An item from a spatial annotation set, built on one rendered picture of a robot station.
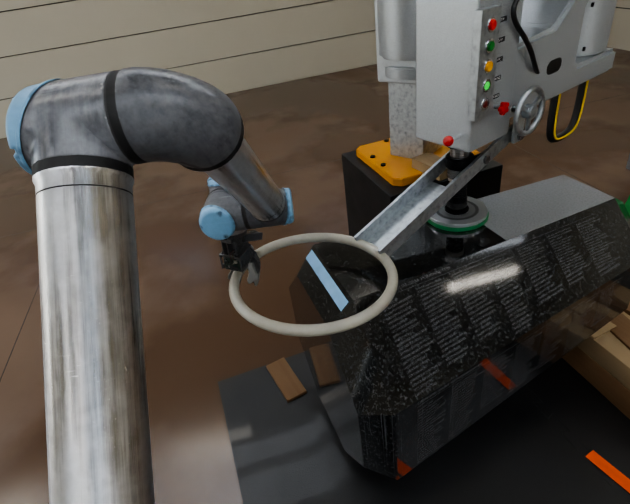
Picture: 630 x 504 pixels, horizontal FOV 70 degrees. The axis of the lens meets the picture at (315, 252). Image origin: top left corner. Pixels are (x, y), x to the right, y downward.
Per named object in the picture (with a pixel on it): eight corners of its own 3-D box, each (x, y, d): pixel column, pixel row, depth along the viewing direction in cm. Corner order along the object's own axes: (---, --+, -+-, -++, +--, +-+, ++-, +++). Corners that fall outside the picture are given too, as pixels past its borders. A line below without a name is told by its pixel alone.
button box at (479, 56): (484, 112, 134) (493, 4, 118) (492, 114, 132) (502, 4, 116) (466, 120, 130) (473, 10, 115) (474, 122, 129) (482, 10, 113)
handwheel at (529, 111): (515, 123, 152) (521, 76, 144) (544, 128, 145) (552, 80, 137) (487, 136, 145) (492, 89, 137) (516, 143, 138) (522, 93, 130)
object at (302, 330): (327, 224, 162) (327, 217, 160) (434, 284, 127) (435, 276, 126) (201, 277, 138) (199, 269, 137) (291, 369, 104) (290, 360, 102)
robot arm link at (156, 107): (209, 31, 52) (294, 187, 119) (106, 49, 53) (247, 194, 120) (217, 127, 50) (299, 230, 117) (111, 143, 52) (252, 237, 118)
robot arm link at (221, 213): (237, 206, 107) (244, 183, 117) (190, 213, 108) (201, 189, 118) (247, 239, 112) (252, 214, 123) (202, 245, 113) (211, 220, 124)
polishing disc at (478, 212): (426, 227, 158) (426, 224, 158) (426, 198, 175) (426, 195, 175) (490, 227, 153) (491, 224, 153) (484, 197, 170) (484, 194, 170)
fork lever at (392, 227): (480, 124, 169) (479, 113, 165) (528, 135, 155) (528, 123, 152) (350, 243, 151) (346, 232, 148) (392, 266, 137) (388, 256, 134)
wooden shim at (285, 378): (266, 367, 226) (265, 365, 225) (284, 358, 229) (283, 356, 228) (287, 402, 207) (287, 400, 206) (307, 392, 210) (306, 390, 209)
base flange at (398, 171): (353, 154, 249) (353, 145, 246) (432, 133, 259) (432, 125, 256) (395, 188, 210) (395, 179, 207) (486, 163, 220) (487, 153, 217)
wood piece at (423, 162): (411, 167, 217) (411, 157, 214) (428, 161, 220) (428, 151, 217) (439, 181, 202) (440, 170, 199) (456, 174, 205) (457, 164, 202)
